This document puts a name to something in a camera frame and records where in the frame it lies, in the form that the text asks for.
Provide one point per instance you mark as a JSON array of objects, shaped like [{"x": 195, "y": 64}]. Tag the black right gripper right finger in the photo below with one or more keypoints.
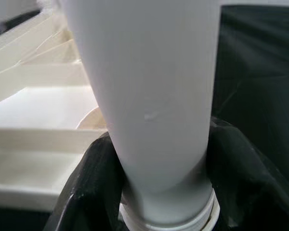
[{"x": 250, "y": 180}]

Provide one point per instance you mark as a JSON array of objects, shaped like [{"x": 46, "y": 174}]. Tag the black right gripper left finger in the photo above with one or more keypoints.
[{"x": 91, "y": 180}]

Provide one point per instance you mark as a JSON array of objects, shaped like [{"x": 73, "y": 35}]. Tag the white plastic table top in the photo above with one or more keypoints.
[{"x": 26, "y": 120}]

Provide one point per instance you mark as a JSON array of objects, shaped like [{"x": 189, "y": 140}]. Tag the white plastic table leg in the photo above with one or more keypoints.
[{"x": 147, "y": 96}]

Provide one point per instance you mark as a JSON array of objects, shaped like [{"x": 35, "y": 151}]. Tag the black tablecloth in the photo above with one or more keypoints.
[{"x": 255, "y": 72}]

